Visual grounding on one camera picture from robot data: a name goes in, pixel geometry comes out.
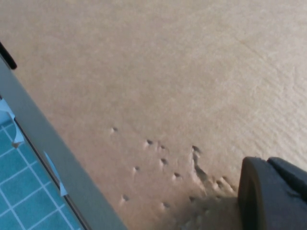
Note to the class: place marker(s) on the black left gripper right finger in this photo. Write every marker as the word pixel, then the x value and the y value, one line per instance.
pixel 291 175

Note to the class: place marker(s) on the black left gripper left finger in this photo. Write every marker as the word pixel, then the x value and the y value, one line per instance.
pixel 263 206

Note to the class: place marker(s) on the cardboard shoe box smooth window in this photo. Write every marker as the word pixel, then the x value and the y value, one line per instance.
pixel 168 83

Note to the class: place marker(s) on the green white grid tablecloth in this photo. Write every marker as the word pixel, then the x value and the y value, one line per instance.
pixel 21 191

